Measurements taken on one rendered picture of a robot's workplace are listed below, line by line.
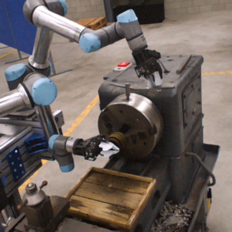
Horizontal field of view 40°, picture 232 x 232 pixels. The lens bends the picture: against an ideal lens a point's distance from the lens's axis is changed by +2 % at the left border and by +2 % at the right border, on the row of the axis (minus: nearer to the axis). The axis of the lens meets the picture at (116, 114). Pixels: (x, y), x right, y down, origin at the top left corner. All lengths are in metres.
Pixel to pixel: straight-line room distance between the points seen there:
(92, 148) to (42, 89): 0.34
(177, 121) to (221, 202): 1.28
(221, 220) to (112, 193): 1.30
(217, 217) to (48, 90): 1.74
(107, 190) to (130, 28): 0.74
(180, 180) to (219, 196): 1.03
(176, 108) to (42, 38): 0.77
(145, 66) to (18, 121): 0.88
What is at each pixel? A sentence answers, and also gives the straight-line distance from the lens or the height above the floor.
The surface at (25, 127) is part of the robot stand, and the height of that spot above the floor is 1.07.
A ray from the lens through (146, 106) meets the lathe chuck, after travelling 1.50.
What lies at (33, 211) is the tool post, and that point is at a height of 1.09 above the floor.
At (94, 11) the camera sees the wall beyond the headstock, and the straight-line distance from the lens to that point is 12.17.
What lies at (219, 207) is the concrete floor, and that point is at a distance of 2.71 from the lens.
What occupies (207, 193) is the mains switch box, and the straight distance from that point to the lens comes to 2.24.
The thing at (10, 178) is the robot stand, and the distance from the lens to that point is 1.77.
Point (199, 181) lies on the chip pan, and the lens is 2.07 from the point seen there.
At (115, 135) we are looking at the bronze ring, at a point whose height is 1.12.
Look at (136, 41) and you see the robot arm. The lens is 1.32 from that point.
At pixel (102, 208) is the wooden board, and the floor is 0.89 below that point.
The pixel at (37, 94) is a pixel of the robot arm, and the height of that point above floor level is 1.38.
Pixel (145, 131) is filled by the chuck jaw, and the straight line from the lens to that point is 1.45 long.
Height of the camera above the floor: 1.82
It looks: 25 degrees down
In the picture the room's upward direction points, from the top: 9 degrees counter-clockwise
